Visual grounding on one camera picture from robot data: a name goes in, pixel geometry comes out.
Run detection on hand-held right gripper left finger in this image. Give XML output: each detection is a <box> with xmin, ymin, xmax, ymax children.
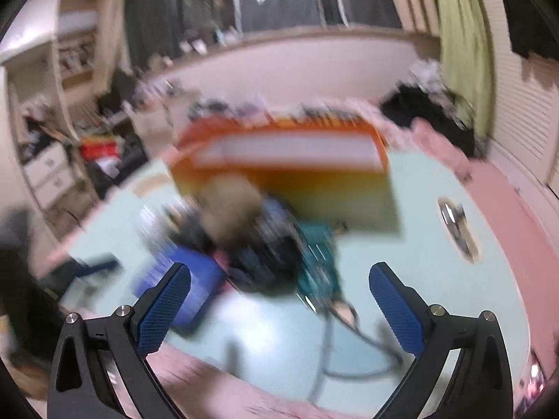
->
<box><xmin>46</xmin><ymin>262</ymin><xmax>193</xmax><ymax>419</ymax></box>

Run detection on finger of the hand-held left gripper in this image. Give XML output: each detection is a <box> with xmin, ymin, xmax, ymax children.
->
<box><xmin>65</xmin><ymin>258</ymin><xmax>119</xmax><ymax>281</ymax></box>

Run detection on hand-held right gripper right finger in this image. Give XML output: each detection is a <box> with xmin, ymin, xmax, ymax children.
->
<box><xmin>368</xmin><ymin>262</ymin><xmax>514</xmax><ymax>419</ymax></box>

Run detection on black patterned cloth bag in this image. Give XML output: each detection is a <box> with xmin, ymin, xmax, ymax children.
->
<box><xmin>218</xmin><ymin>201</ymin><xmax>307</xmax><ymax>296</ymax></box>

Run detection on brown fur pompom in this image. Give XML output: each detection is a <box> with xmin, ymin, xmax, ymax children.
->
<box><xmin>198</xmin><ymin>175</ymin><xmax>263</xmax><ymax>246</ymax></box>

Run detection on orange cardboard box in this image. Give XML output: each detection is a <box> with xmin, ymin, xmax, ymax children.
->
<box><xmin>170</xmin><ymin>118</ymin><xmax>400</xmax><ymax>232</ymax></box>

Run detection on blue box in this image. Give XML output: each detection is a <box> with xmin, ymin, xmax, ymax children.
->
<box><xmin>133</xmin><ymin>247</ymin><xmax>226</xmax><ymax>331</ymax></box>

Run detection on teal packet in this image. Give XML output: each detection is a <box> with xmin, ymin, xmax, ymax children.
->
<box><xmin>296</xmin><ymin>222</ymin><xmax>344</xmax><ymax>298</ymax></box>

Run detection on foil wrappers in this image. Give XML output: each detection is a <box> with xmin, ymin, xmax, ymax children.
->
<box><xmin>441</xmin><ymin>201</ymin><xmax>475</xmax><ymax>259</ymax></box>

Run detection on white drawer cabinet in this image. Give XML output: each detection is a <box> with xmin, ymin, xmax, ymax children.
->
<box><xmin>23</xmin><ymin>143</ymin><xmax>78</xmax><ymax>211</ymax></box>

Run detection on red box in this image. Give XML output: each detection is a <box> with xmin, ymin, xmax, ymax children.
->
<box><xmin>80</xmin><ymin>137</ymin><xmax>122</xmax><ymax>161</ymax></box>

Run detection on pink bed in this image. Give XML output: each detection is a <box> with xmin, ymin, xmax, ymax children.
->
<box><xmin>463</xmin><ymin>157</ymin><xmax>552</xmax><ymax>359</ymax></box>

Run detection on black clothes pile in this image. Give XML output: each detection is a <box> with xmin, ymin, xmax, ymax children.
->
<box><xmin>379</xmin><ymin>84</ymin><xmax>478</xmax><ymax>156</ymax></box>

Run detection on cartoon printed blanket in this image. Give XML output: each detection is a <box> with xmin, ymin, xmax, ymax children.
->
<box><xmin>271</xmin><ymin>107</ymin><xmax>390</xmax><ymax>140</ymax></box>

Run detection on white clothes pile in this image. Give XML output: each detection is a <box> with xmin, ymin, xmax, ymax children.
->
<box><xmin>407</xmin><ymin>58</ymin><xmax>443</xmax><ymax>84</ymax></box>

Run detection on green curtain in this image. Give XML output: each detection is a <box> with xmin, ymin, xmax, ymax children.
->
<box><xmin>431</xmin><ymin>0</ymin><xmax>495</xmax><ymax>137</ymax></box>

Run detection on dark hanging cloth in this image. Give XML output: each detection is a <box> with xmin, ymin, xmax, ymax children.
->
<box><xmin>508</xmin><ymin>0</ymin><xmax>559</xmax><ymax>60</ymax></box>

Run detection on wall shelf unit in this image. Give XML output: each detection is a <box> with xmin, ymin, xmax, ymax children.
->
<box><xmin>55</xmin><ymin>9</ymin><xmax>106</xmax><ymax>93</ymax></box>

